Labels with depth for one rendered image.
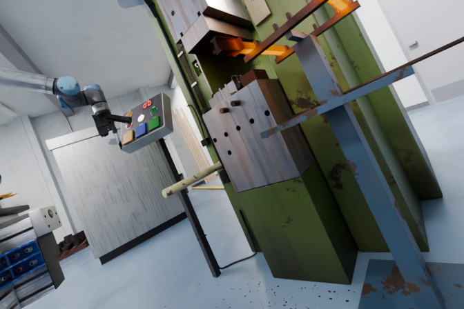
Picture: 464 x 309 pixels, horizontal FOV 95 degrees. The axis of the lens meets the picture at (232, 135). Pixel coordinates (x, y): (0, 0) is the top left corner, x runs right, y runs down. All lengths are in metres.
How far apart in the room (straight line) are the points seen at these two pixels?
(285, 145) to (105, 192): 2.90
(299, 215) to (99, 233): 2.90
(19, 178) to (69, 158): 4.42
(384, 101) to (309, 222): 0.80
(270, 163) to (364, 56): 0.83
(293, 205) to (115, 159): 2.86
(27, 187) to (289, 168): 7.41
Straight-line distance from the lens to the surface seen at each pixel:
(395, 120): 1.46
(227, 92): 1.09
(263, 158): 0.98
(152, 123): 1.32
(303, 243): 1.09
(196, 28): 1.24
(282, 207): 1.04
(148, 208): 3.45
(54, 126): 7.95
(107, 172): 3.48
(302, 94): 1.06
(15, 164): 8.02
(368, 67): 1.45
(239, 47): 0.67
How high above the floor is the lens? 0.69
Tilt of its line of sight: 3 degrees up
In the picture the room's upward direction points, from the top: 24 degrees counter-clockwise
